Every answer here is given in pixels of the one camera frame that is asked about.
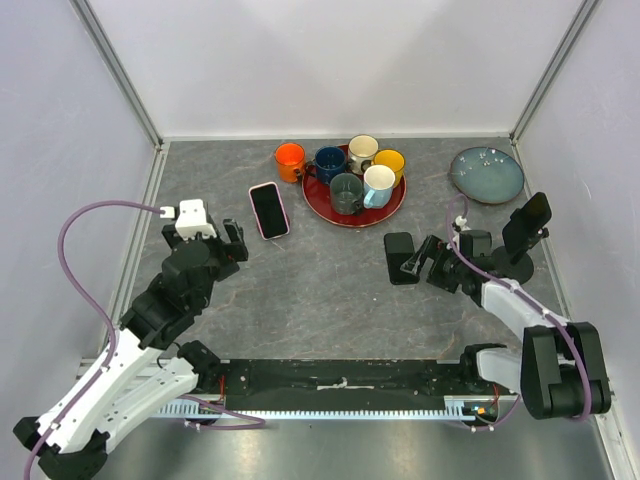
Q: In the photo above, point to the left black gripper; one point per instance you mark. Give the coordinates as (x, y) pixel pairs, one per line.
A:
(234, 251)

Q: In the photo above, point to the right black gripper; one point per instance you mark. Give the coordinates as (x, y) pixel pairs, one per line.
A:
(437, 249)

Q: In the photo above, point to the black round-base phone stand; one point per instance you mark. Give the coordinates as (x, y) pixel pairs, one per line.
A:
(512, 260)

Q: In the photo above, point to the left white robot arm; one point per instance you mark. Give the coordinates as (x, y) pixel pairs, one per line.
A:
(75, 437)

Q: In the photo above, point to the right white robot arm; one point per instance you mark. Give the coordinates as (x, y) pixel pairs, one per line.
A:
(559, 371)

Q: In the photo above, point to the red round tray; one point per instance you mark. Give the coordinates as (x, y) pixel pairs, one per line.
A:
(317, 197)

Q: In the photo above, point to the light blue white mug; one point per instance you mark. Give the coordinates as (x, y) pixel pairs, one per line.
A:
(378, 181)

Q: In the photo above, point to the orange mug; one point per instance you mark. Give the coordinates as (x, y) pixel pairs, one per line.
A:
(290, 161)

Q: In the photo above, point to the grey glass mug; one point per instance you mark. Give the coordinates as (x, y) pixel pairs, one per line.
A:
(347, 194)

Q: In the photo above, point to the yellow mug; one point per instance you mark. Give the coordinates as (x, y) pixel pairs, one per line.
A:
(392, 159)

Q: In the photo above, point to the blue ceramic plate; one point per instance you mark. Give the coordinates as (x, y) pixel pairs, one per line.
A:
(487, 175)

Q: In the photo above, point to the dark blue mug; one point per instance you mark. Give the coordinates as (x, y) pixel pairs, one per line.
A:
(328, 162)

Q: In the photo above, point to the white speckled mug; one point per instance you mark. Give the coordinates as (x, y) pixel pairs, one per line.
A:
(361, 149)

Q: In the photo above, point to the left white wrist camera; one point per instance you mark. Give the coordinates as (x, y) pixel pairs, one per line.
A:
(190, 219)

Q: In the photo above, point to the slotted cable duct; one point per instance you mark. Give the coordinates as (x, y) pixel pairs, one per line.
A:
(453, 409)

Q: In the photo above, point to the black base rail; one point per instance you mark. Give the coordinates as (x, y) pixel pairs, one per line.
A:
(341, 385)

